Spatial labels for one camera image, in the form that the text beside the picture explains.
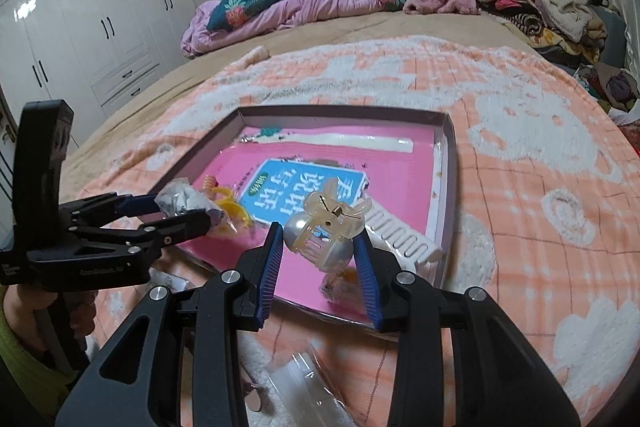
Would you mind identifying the silver jewelry plastic bag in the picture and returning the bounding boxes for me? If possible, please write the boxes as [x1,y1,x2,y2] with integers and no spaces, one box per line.
[154,178,226,228]

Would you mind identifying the pearl claw hair clip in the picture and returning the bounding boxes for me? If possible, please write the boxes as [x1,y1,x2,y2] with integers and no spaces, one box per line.
[283,178,372,273]

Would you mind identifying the white comb hair clip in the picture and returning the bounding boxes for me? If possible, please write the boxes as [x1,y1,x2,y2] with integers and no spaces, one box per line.
[364,199,445,273]

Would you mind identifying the person's left hand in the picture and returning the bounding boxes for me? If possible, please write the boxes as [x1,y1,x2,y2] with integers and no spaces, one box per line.
[2,285,99,352]

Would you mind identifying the white wardrobe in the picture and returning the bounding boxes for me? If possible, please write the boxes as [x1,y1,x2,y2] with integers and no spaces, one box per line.
[1,0,195,147]

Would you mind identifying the pink book in box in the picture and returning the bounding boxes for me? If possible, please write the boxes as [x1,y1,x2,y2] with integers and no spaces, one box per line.
[177,124,444,325]

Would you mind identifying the grey shallow cardboard box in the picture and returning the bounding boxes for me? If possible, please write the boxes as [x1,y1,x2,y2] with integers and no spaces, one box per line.
[152,105,458,326]

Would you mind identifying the orange white plaid blanket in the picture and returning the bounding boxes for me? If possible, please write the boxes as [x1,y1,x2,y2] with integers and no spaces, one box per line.
[80,36,639,426]

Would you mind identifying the pink purple quilt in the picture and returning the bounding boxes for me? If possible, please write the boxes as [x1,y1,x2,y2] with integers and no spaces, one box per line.
[180,0,385,58]

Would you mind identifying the tan bed sheet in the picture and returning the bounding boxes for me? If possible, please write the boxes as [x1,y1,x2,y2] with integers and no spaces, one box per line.
[61,12,537,202]

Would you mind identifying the pile of clothes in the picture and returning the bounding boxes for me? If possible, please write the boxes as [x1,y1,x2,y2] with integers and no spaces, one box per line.
[476,0,639,115]

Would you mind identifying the pink fuzzy garment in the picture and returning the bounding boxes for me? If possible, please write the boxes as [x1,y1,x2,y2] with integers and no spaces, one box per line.
[402,0,480,15]

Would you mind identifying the yellow hair ties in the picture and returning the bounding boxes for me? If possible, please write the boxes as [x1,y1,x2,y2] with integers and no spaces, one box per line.
[200,173,255,235]

